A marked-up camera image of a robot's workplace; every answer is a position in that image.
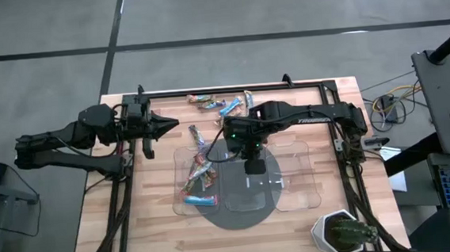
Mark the black slanted pole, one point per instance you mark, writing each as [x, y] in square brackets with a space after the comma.
[410, 156]

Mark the grey metal base bracket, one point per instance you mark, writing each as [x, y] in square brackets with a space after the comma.
[129, 160]
[339, 146]

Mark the round grey woven placemat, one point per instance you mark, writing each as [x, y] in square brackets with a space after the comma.
[235, 220]

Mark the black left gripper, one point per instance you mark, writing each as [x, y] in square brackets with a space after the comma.
[137, 120]

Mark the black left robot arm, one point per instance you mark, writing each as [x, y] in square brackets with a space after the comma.
[70, 134]

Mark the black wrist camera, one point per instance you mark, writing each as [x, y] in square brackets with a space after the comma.
[148, 149]
[255, 167]

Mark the cactus in white pot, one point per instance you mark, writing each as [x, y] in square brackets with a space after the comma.
[317, 234]

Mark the white paper sheet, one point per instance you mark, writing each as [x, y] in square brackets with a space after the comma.
[399, 181]

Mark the black frame bracket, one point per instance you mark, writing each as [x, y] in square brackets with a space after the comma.
[286, 80]
[140, 90]

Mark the blue white granola bar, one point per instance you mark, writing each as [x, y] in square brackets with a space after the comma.
[248, 99]

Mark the blue brown chewy granola bar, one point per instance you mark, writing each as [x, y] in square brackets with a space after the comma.
[211, 104]
[198, 136]

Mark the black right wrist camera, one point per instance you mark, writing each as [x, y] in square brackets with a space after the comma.
[255, 167]

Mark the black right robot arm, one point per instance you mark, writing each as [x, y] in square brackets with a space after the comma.
[307, 114]

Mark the orange brown granola bar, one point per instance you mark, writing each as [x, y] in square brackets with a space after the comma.
[220, 121]

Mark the green cactus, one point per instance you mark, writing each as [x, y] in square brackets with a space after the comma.
[351, 232]

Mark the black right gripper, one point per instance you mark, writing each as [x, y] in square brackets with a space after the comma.
[245, 138]

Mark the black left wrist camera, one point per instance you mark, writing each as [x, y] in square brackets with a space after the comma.
[148, 149]

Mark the brown oat granola bar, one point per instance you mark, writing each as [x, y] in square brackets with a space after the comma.
[200, 98]

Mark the red green granola bar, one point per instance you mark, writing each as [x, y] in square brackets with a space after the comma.
[211, 179]
[200, 158]

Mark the black power brick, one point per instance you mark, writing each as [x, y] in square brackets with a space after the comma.
[387, 108]

